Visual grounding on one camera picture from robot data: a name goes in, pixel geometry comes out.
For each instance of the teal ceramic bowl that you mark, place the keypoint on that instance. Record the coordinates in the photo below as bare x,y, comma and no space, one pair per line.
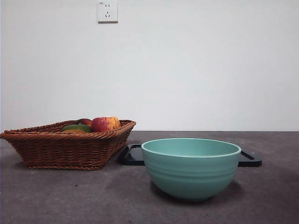
191,175

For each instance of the black rectangular tray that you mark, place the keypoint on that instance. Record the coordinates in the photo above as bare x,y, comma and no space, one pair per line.
132,156

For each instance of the red yellow apple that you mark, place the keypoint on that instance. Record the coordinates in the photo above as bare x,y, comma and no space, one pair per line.
102,123

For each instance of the dark red plum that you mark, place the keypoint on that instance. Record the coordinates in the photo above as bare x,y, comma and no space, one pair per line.
83,121

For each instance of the green avocado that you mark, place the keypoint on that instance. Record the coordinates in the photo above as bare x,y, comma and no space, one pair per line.
74,127

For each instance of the brown wicker basket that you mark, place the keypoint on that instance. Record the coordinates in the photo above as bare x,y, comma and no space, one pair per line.
58,151

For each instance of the white wall socket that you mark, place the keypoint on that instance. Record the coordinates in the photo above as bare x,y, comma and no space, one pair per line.
107,11

